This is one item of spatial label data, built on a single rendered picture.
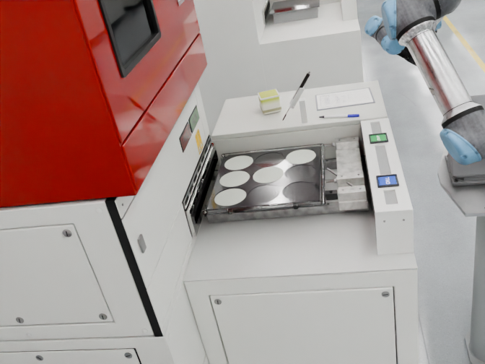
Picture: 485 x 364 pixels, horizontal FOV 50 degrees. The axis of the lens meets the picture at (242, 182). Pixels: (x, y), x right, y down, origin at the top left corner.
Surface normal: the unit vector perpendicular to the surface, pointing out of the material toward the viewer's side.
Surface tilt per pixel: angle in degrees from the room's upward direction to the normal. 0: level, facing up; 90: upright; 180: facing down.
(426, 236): 0
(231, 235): 0
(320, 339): 90
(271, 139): 90
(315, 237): 0
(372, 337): 90
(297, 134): 90
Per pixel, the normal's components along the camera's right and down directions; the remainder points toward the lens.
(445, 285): -0.18, -0.85
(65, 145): -0.12, 0.52
